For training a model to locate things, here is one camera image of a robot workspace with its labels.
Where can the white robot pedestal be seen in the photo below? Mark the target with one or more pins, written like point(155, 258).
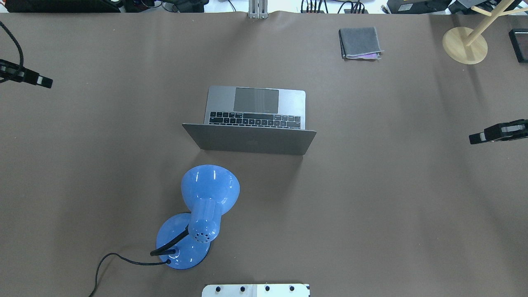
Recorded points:
point(257, 290)

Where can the wooden mug tree stand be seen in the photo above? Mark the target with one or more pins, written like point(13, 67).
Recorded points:
point(466, 45)

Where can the grey laptop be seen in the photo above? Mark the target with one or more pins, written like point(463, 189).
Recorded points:
point(253, 120)

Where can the aluminium frame post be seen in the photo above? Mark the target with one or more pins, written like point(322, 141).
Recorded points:
point(258, 9)

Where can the blue desk lamp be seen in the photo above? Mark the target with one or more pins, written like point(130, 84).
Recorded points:
point(184, 240)

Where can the folded grey cloth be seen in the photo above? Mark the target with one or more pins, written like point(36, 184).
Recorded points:
point(359, 43)

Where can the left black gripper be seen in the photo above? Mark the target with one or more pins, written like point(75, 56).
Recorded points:
point(25, 75)

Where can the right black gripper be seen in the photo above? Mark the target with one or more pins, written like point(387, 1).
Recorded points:
point(504, 131)

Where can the black tray with frame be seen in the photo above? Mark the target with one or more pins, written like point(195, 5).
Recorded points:
point(519, 41)

